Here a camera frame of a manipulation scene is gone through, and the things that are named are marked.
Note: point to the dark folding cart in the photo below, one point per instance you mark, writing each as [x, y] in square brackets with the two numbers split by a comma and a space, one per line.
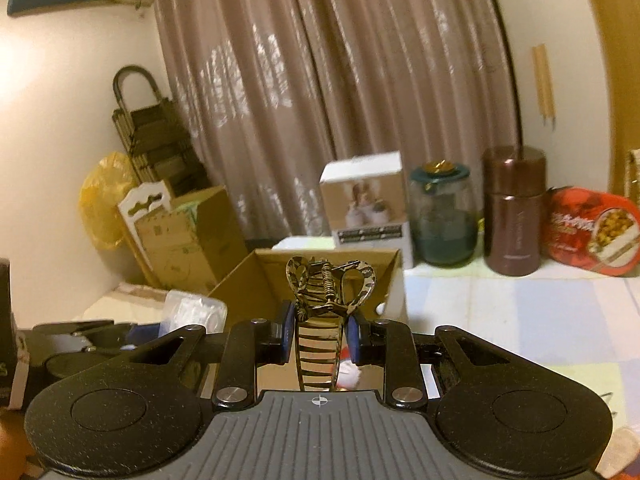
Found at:
[155, 140]

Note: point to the green lidded glass jar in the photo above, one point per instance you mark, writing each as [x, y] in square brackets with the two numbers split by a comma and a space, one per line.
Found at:
[443, 216]

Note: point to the open brown cardboard box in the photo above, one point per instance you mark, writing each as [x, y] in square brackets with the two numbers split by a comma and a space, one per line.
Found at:
[257, 287]

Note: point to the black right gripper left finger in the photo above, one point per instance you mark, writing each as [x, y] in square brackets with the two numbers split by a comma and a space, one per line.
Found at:
[140, 410]

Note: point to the pinkish brown curtain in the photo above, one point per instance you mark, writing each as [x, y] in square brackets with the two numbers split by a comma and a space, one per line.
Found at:
[273, 90]

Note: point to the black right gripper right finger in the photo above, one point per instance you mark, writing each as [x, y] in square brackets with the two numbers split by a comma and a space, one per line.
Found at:
[487, 407]

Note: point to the white product box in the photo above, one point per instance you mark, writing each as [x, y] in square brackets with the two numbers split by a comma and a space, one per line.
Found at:
[365, 201]

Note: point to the pastel checkered table mat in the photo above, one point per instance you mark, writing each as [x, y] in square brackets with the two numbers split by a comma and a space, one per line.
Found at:
[581, 324]

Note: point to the red snack tin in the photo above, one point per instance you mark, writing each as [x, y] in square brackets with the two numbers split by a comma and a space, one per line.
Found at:
[594, 231]

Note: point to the clear plastic container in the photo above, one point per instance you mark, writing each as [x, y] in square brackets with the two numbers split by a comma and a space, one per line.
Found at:
[184, 308]

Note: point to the brown metal thermos flask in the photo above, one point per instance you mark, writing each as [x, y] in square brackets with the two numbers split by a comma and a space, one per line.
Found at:
[514, 187]

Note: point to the yellow plastic bag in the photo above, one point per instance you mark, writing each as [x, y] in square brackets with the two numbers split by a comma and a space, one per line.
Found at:
[103, 189]

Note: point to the folded brown cardboard boxes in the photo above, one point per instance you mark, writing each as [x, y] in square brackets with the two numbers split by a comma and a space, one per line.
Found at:
[190, 242]

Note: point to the wooden sticks on wall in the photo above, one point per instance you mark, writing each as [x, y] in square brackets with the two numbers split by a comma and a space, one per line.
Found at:
[544, 86]

